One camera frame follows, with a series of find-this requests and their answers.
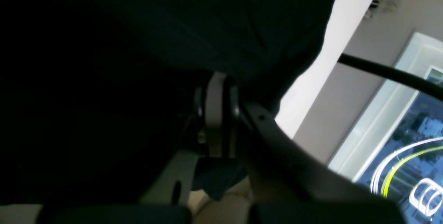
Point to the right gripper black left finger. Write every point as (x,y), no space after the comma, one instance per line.
(204,135)

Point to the black T-shirt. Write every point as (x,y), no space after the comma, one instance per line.
(93,92)

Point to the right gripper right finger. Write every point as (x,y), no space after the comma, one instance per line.
(291,187)

